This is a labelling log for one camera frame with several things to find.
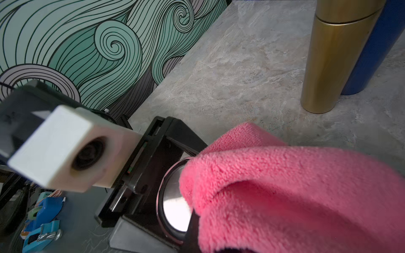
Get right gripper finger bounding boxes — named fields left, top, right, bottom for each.
left=181, top=211, right=201, bottom=253

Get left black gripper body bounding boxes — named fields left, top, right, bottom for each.
left=95, top=117, right=206, bottom=250

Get pink thermos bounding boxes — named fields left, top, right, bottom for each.
left=156, top=157, right=192, bottom=245

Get pink microfiber cloth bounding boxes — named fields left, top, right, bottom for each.
left=180, top=122, right=405, bottom=253

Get gold thermos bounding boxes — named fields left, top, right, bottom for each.
left=301, top=0, right=386, bottom=114

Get blue thermos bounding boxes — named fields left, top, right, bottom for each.
left=341, top=0, right=405, bottom=96

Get blue tape dispenser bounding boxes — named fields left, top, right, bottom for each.
left=22, top=220, right=62, bottom=253
left=20, top=190, right=65, bottom=239

